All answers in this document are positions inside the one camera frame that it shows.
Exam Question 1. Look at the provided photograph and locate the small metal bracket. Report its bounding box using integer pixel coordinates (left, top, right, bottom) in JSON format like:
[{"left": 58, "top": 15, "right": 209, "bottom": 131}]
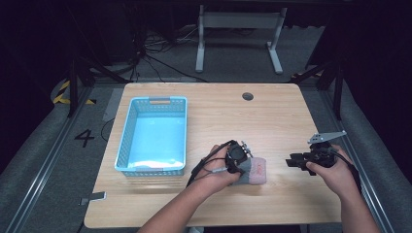
[{"left": 78, "top": 190, "right": 108, "bottom": 207}]

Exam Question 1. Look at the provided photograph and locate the person's left hand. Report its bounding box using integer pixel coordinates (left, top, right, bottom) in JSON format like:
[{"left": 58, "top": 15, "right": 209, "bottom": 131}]
[{"left": 194, "top": 144, "right": 243, "bottom": 195}]

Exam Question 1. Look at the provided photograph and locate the bundle of black floor cables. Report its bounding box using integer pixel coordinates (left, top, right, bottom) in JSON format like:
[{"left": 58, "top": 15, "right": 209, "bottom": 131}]
[{"left": 127, "top": 27, "right": 209, "bottom": 83}]

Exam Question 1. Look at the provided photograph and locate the thin black floor cable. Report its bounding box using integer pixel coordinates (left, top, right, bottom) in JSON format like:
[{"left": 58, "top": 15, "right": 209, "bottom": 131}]
[{"left": 99, "top": 116, "right": 117, "bottom": 143}]

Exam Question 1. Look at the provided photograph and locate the black metal stand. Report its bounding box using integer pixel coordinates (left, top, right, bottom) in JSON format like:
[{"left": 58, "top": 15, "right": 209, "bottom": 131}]
[
  {"left": 66, "top": 54, "right": 131, "bottom": 118},
  {"left": 291, "top": 57, "right": 345, "bottom": 121}
]

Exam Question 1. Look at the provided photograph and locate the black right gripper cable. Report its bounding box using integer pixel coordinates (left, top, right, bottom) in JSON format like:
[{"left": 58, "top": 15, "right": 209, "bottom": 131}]
[{"left": 331, "top": 149, "right": 362, "bottom": 196}]

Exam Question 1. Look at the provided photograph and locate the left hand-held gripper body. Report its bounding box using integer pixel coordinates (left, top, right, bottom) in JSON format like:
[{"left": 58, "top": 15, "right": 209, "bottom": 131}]
[{"left": 224, "top": 139, "right": 254, "bottom": 175}]

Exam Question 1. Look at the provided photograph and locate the grey floor tape strip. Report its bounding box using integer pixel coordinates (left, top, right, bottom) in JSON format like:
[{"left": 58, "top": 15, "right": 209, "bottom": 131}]
[{"left": 102, "top": 87, "right": 124, "bottom": 123}]

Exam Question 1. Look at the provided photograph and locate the person's right hand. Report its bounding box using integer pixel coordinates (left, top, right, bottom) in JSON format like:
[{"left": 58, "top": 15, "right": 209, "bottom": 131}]
[{"left": 305, "top": 144, "right": 356, "bottom": 200}]

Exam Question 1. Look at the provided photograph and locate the grey pink glove red label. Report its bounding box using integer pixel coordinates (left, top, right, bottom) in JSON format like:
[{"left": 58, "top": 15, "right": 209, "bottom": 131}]
[{"left": 239, "top": 156, "right": 268, "bottom": 184}]

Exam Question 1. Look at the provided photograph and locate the white metal desk frame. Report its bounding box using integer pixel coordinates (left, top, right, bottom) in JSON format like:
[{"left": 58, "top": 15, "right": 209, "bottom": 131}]
[{"left": 194, "top": 4, "right": 289, "bottom": 75}]

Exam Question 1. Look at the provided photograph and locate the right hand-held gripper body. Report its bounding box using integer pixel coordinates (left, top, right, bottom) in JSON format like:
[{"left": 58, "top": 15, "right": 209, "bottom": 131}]
[{"left": 304, "top": 130, "right": 347, "bottom": 177}]

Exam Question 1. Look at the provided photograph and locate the aluminium floor rail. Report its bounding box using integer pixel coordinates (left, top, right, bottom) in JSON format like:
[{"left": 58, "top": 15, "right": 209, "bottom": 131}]
[
  {"left": 3, "top": 86, "right": 95, "bottom": 233},
  {"left": 318, "top": 89, "right": 396, "bottom": 233}
]

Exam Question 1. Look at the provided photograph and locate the light blue plastic basket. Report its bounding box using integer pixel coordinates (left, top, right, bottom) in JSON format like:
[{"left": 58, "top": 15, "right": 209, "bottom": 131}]
[{"left": 114, "top": 95, "right": 189, "bottom": 178}]

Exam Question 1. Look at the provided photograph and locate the yellow black hazard tape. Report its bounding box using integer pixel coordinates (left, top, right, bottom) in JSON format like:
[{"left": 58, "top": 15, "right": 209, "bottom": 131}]
[{"left": 52, "top": 80, "right": 97, "bottom": 106}]

